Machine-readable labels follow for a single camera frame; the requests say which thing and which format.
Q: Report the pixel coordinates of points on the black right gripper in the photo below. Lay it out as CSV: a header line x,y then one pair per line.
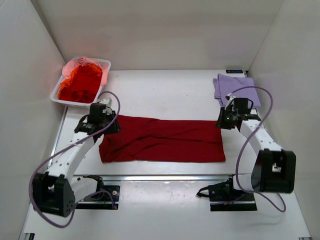
x,y
220,123

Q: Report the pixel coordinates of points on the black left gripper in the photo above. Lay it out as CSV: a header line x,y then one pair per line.
x,y
116,127

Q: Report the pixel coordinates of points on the dark red t shirt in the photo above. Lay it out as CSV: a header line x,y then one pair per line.
x,y
158,140

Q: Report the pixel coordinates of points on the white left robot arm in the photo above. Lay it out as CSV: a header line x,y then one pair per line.
x,y
57,190

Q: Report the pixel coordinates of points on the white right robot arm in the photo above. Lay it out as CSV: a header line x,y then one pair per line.
x,y
274,168

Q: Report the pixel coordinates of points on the folded lilac t shirt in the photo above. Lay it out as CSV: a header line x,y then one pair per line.
x,y
224,85

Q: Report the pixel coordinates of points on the blue label sticker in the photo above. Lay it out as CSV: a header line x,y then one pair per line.
x,y
234,71

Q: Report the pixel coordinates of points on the orange red t shirt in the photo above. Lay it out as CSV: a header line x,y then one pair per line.
x,y
82,86

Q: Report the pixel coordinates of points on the white plastic laundry basket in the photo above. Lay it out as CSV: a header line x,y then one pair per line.
x,y
54,96

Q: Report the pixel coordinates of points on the pink t shirt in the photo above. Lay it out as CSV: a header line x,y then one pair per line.
x,y
102,64

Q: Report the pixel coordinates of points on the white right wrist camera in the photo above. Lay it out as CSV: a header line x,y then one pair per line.
x,y
230,102

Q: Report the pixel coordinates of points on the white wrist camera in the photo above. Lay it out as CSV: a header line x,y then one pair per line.
x,y
106,102
230,102

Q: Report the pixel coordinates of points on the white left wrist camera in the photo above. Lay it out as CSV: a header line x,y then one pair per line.
x,y
106,102

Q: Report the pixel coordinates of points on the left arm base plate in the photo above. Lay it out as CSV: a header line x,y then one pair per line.
x,y
93,192

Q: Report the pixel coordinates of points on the aluminium table edge rail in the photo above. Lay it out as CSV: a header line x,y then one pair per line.
x,y
166,178

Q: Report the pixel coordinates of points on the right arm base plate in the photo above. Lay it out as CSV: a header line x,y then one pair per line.
x,y
223,197

